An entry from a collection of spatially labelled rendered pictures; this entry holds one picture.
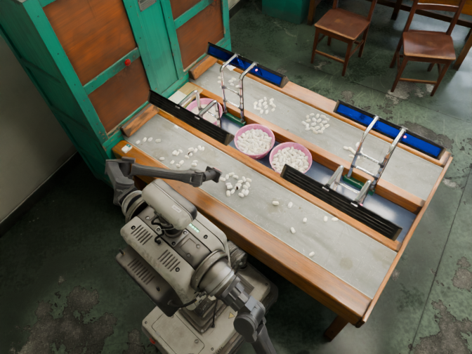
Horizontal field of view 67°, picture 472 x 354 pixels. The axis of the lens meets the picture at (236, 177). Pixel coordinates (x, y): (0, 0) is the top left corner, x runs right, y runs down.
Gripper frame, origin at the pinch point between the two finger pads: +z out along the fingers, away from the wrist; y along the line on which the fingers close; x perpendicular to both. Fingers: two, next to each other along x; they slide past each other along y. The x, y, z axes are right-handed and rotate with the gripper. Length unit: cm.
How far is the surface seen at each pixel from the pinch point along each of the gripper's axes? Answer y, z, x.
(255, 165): -12.2, 18.3, -8.3
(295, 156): -29, 36, -20
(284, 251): -57, -10, 16
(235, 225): -27.1, -12.8, 18.0
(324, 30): 38, 185, -107
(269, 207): -35.4, 5.5, 5.9
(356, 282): -96, -3, 13
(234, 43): 140, 201, -63
